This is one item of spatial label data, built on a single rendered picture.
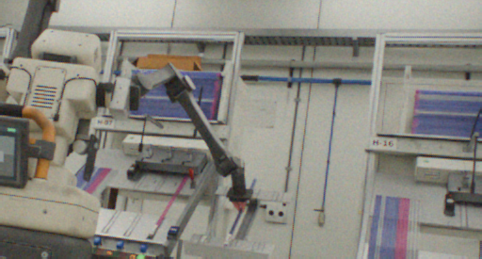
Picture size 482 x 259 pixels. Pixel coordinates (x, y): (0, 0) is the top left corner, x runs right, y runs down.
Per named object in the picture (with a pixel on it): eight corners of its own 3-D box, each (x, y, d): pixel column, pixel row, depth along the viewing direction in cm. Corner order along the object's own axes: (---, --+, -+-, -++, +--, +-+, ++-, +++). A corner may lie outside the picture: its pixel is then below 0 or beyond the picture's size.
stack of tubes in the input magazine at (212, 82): (212, 121, 302) (219, 70, 307) (122, 114, 320) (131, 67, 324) (218, 126, 314) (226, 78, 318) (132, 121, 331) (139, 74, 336)
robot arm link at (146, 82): (155, 72, 250) (173, 57, 246) (174, 97, 251) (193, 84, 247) (113, 89, 209) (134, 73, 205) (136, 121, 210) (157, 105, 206)
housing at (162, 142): (212, 172, 304) (210, 149, 297) (126, 164, 321) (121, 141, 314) (216, 164, 310) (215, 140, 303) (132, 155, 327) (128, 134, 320)
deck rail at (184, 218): (168, 257, 250) (167, 246, 247) (165, 256, 251) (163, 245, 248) (217, 167, 306) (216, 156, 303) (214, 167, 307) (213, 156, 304)
